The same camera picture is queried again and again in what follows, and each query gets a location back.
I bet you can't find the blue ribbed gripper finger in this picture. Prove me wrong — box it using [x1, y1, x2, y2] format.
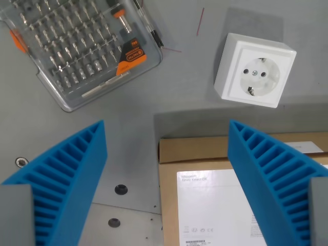
[228, 119, 328, 246]
[0, 119, 108, 246]

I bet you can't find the white box label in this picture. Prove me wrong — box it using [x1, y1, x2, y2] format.
[176, 168, 269, 246]

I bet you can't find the brown cardboard Kinect box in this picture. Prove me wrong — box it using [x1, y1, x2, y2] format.
[158, 131, 328, 246]

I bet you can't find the clear screwdriver bit set case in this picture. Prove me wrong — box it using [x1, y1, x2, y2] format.
[0, 0, 164, 112]

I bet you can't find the white wall socket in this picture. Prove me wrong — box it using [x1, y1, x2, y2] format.
[214, 32, 297, 109]

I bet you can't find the orange black screwdriver handle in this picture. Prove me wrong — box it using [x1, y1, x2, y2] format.
[106, 0, 134, 34]

